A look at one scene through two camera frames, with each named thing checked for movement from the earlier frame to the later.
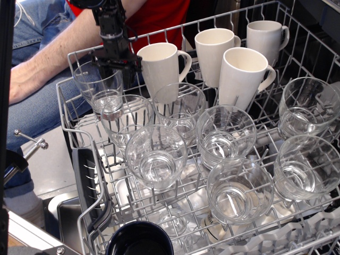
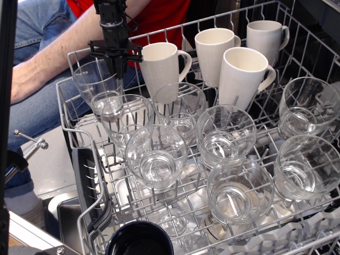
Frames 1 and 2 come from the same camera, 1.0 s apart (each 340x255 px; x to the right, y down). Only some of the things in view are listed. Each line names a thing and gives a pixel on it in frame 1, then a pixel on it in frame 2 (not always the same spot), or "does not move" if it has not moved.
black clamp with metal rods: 15,161 does not move
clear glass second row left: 124,116 does not move
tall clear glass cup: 101,86 does not move
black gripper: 110,16 -> 116,47
